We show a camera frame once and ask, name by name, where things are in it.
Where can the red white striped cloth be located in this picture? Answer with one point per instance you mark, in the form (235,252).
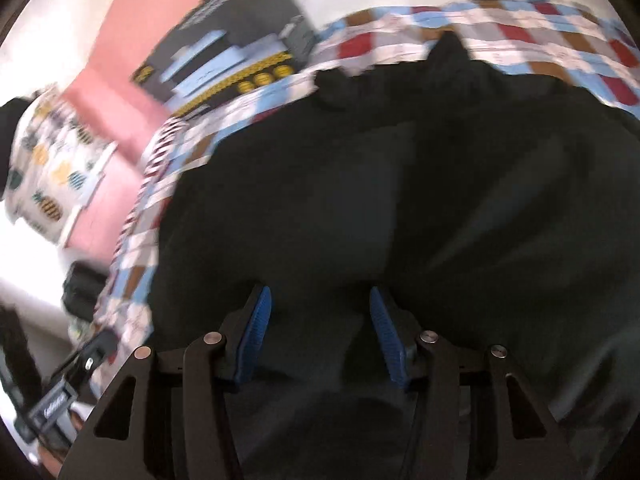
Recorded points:
(160,155)

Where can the pineapple print cover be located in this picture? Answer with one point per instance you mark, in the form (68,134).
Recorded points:
(55,160)

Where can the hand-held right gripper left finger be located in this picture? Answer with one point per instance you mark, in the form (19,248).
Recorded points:
(256,325)

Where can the black cloth bundle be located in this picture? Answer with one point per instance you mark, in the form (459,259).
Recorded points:
(12,135)

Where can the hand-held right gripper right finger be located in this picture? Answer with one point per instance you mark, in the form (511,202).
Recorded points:
(386,332)

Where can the black garment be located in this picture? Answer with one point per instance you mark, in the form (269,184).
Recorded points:
(380,185)

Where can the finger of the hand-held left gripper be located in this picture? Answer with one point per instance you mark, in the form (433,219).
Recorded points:
(97,347)

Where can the checkered bed sheet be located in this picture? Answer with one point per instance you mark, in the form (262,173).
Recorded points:
(500,30)

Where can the black bag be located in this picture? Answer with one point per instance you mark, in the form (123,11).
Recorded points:
(82,287)

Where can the black yellow appliance box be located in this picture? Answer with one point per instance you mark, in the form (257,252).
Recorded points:
(225,45)

